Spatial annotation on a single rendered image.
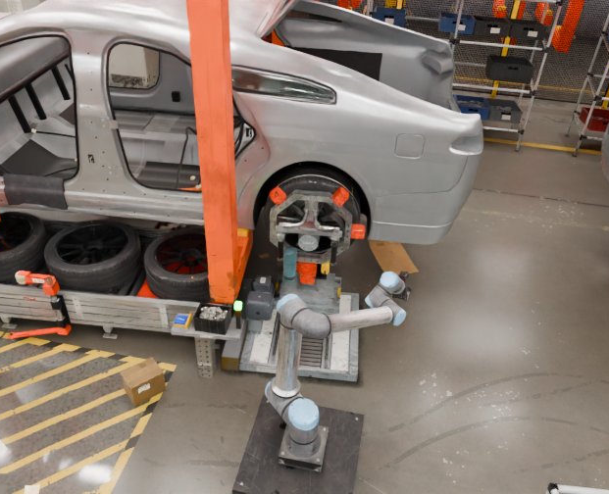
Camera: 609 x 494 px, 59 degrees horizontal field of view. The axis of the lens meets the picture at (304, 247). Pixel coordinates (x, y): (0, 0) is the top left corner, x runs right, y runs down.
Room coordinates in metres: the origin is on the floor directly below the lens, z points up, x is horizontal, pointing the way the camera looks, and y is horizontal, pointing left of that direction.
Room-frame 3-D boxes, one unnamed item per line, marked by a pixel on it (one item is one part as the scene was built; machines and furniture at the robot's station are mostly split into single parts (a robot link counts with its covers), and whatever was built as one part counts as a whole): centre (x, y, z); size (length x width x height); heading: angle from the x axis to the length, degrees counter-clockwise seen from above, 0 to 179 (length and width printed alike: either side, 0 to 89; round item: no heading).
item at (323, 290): (3.16, -0.05, 0.32); 0.40 x 0.30 x 0.28; 86
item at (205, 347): (2.44, 0.61, 0.21); 0.10 x 0.10 x 0.42; 86
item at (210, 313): (2.44, 0.54, 0.51); 0.20 x 0.14 x 0.13; 82
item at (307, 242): (2.92, -0.03, 0.85); 0.21 x 0.14 x 0.14; 176
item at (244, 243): (2.99, 0.47, 0.69); 0.52 x 0.17 x 0.35; 176
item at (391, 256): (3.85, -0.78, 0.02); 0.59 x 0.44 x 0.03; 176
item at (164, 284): (3.11, 0.82, 0.39); 0.66 x 0.66 x 0.24
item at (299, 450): (1.69, -0.05, 0.42); 0.19 x 0.19 x 0.10
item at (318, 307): (3.16, -0.05, 0.13); 0.50 x 0.36 x 0.10; 86
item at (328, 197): (2.99, -0.04, 0.85); 0.54 x 0.07 x 0.54; 86
